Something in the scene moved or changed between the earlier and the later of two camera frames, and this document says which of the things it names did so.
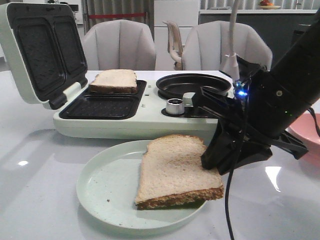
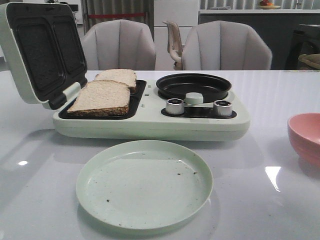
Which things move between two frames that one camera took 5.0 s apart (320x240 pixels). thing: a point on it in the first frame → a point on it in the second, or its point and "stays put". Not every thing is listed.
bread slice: (172, 173) → (102, 98)
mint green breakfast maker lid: (45, 42) stays put
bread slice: (114, 81) stays put
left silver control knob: (175, 106) stays put
